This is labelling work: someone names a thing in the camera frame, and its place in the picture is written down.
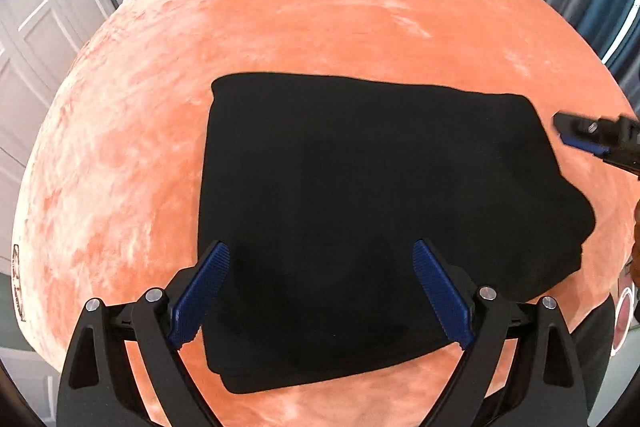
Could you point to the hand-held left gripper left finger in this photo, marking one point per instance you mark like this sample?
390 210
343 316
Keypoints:
200 294

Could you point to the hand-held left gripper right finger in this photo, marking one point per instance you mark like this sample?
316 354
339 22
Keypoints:
442 294

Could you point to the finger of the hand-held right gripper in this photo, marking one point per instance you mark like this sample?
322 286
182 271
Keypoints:
585 144

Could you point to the black pants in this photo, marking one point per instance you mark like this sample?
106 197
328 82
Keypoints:
360 217

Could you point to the blue curtain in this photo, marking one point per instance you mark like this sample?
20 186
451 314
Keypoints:
617 7

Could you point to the pink round object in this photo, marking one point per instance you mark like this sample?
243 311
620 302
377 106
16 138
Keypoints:
625 314

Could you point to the orange plush blanket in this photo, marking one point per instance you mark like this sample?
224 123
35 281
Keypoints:
150 117

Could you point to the white wardrobe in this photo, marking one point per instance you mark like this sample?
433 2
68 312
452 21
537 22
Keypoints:
45 32

